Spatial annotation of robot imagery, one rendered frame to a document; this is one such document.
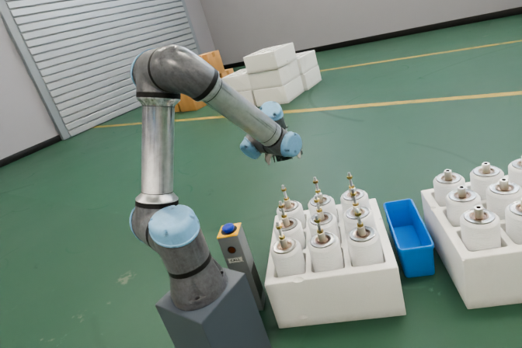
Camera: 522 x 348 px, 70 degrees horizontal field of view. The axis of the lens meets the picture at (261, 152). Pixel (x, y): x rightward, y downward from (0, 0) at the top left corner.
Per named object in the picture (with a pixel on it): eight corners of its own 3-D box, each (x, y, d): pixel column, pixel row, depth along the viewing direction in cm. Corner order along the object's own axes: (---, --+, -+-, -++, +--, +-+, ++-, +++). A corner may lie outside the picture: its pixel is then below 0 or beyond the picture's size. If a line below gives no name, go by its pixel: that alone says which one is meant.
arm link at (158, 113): (146, 259, 95) (149, 40, 89) (126, 241, 106) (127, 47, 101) (189, 249, 103) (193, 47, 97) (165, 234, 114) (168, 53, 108)
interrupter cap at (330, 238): (315, 232, 117) (315, 231, 117) (339, 234, 113) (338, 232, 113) (306, 247, 111) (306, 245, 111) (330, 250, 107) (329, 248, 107)
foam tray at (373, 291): (406, 315, 109) (398, 267, 103) (279, 328, 118) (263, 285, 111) (382, 237, 145) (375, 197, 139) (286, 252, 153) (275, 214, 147)
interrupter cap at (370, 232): (348, 229, 114) (347, 227, 114) (373, 225, 112) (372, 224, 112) (350, 245, 107) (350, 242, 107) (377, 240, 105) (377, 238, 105)
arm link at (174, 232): (179, 281, 88) (158, 234, 83) (155, 262, 98) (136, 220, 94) (218, 252, 94) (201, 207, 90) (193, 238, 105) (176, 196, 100)
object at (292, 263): (318, 294, 117) (304, 247, 111) (290, 307, 115) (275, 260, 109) (305, 276, 126) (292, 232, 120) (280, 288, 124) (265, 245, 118)
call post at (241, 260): (263, 311, 127) (237, 235, 116) (244, 313, 128) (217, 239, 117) (266, 295, 133) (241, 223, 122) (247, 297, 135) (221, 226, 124)
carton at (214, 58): (224, 71, 515) (218, 50, 505) (214, 76, 499) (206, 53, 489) (210, 74, 534) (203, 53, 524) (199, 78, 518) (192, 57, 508)
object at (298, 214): (316, 248, 139) (305, 207, 133) (293, 258, 137) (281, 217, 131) (305, 235, 148) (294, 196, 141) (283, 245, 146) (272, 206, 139)
